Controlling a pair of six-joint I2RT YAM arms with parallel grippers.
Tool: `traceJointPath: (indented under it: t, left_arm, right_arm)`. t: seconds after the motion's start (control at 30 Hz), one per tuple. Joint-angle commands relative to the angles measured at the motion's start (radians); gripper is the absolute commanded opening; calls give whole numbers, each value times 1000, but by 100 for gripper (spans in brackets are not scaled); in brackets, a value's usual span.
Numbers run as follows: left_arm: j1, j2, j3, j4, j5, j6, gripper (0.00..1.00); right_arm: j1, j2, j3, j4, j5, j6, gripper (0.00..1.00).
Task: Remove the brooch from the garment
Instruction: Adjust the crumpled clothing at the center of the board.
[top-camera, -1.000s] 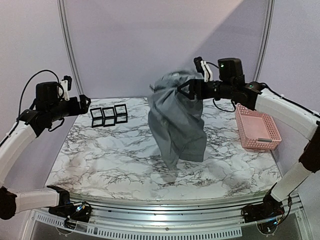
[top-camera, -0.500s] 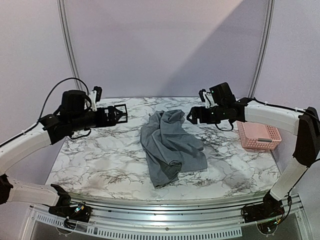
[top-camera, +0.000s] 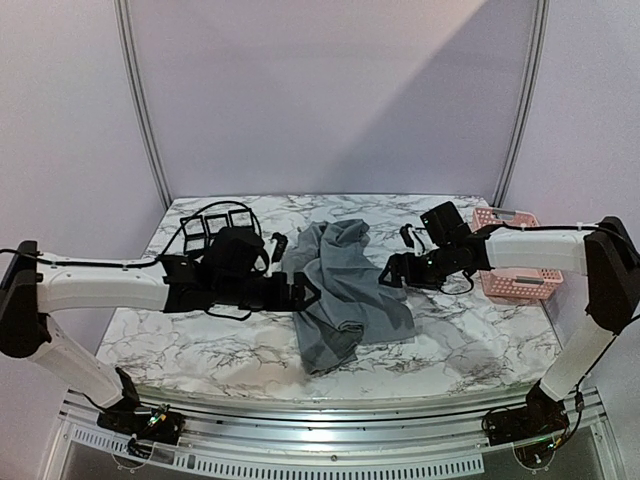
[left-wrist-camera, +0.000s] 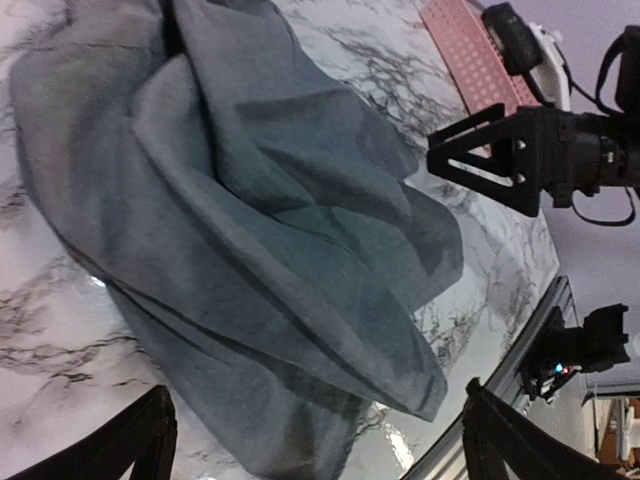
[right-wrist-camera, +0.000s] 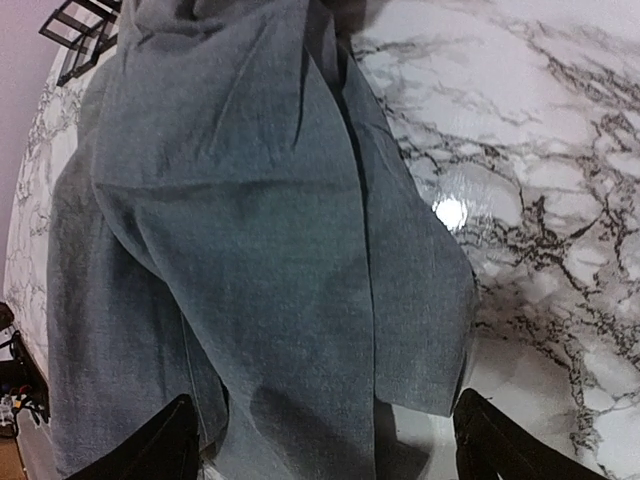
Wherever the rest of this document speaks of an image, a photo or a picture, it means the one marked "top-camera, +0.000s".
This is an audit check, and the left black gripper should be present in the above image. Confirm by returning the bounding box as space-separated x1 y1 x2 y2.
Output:
215 272 322 313

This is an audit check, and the grey button shirt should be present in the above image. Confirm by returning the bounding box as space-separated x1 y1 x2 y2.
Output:
282 219 416 375

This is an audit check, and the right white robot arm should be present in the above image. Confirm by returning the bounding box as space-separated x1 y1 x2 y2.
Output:
379 217 639 436

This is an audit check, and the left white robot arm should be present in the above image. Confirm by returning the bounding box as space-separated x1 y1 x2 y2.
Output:
1 241 321 434

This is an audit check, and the black display box right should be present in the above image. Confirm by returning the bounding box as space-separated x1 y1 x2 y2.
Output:
228 209 255 231

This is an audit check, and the pink plastic basket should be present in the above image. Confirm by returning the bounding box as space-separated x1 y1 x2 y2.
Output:
471 207 564 301

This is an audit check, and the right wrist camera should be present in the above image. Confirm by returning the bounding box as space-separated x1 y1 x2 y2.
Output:
400 224 415 249

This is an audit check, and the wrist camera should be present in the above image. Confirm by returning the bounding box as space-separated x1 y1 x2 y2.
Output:
270 232 288 263
400 224 415 249

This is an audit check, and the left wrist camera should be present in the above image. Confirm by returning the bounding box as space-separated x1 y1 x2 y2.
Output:
270 232 288 263

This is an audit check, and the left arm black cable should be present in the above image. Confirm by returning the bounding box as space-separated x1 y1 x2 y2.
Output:
162 200 261 261

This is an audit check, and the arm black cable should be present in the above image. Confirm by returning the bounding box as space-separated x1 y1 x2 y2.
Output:
162 200 261 261
494 222 601 235

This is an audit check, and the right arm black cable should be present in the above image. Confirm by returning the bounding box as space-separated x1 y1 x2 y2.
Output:
494 222 601 235

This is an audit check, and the aluminium front rail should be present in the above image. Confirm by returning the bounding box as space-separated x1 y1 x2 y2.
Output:
40 388 627 479

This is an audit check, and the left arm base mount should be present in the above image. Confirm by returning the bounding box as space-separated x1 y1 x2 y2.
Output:
97 404 186 445

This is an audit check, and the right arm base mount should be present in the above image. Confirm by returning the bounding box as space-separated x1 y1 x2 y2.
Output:
481 406 569 446

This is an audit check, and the right wall aluminium post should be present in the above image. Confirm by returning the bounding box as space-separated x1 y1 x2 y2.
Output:
491 0 550 208

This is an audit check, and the wall aluminium post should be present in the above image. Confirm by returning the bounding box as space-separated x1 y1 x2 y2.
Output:
491 0 550 208
114 0 173 210

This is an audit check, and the left wall aluminium post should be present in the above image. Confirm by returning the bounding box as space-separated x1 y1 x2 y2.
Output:
114 0 173 210

